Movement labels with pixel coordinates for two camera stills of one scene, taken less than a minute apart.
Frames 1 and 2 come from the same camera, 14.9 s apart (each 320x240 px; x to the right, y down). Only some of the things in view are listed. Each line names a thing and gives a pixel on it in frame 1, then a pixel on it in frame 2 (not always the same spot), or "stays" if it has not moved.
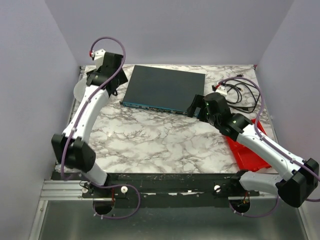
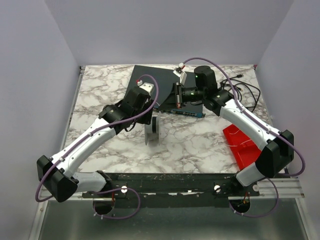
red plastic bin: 247,159 stays
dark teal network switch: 162,90 stays
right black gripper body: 200,105 → 178,93
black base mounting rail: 168,189 stays
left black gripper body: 116,60 → 146,116
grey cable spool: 79,89 → 152,131
